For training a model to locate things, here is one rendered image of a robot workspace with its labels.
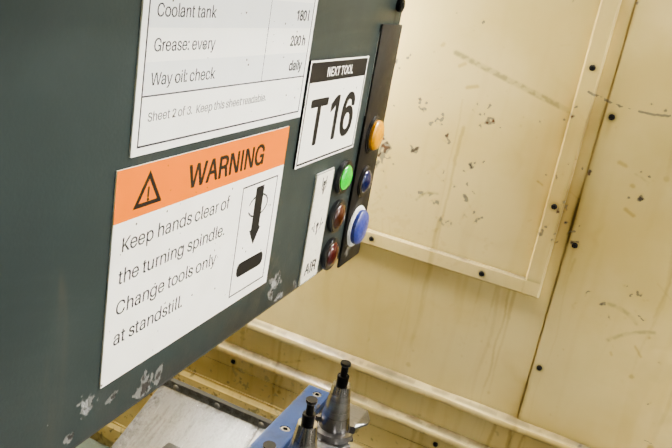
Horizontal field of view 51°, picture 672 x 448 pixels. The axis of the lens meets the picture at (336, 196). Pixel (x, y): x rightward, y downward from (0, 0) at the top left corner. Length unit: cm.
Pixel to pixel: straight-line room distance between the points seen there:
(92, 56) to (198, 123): 8
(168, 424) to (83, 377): 138
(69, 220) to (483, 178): 106
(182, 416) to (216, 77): 142
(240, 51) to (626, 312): 106
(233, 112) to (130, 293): 11
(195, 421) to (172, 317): 133
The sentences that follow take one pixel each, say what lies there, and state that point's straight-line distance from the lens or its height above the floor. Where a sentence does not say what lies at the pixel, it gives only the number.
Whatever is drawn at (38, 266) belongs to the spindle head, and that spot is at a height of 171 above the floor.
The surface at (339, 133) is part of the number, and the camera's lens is 51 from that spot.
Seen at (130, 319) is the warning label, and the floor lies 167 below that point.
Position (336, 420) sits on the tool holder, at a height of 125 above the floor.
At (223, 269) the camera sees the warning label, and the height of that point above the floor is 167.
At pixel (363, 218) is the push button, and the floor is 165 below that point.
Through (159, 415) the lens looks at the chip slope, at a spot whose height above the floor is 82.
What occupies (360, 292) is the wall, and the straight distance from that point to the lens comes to 144.
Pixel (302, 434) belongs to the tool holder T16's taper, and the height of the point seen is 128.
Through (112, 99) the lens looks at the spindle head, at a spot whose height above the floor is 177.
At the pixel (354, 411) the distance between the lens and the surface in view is 112.
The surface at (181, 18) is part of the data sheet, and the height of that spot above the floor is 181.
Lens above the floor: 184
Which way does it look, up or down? 17 degrees down
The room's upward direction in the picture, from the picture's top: 10 degrees clockwise
